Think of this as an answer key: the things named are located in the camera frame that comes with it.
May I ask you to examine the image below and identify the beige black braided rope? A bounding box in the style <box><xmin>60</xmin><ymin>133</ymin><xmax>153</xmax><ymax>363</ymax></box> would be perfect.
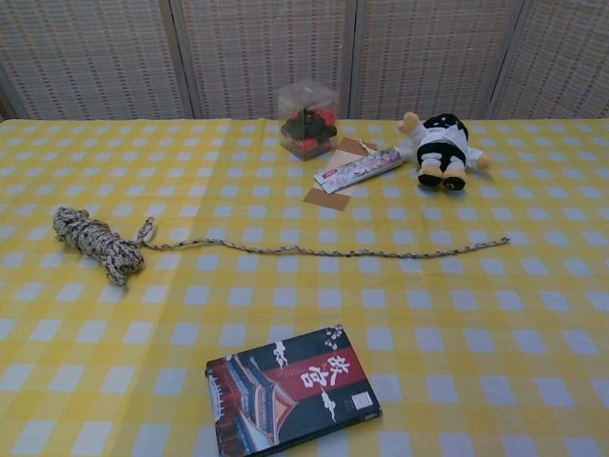
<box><xmin>50</xmin><ymin>205</ymin><xmax>511</xmax><ymax>289</ymax></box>

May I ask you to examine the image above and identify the brown kraft paper card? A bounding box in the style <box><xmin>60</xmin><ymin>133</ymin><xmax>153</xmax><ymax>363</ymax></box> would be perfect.
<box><xmin>303</xmin><ymin>135</ymin><xmax>377</xmax><ymax>212</ymax></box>

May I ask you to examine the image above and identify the patterned tube package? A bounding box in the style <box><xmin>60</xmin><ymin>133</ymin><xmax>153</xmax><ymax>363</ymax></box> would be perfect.
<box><xmin>312</xmin><ymin>145</ymin><xmax>410</xmax><ymax>193</ymax></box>

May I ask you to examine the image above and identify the clear plastic box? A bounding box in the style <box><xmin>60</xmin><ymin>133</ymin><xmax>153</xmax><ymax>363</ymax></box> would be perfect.
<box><xmin>277</xmin><ymin>81</ymin><xmax>342</xmax><ymax>162</ymax></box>

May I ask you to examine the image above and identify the yellow white checked tablecloth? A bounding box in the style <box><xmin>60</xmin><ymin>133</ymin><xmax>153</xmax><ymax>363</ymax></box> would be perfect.
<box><xmin>0</xmin><ymin>117</ymin><xmax>609</xmax><ymax>457</ymax></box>

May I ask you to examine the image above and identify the black white plush doll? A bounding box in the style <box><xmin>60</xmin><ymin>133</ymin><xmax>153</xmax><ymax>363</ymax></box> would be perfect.
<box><xmin>397</xmin><ymin>110</ymin><xmax>495</xmax><ymax>193</ymax></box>

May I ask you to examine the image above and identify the red black hardcover book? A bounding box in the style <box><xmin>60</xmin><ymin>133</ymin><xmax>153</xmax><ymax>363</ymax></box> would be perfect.
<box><xmin>205</xmin><ymin>323</ymin><xmax>383</xmax><ymax>457</ymax></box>

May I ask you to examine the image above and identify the woven bamboo folding screen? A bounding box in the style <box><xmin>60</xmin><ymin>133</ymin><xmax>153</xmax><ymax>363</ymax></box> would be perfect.
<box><xmin>0</xmin><ymin>0</ymin><xmax>609</xmax><ymax>121</ymax></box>

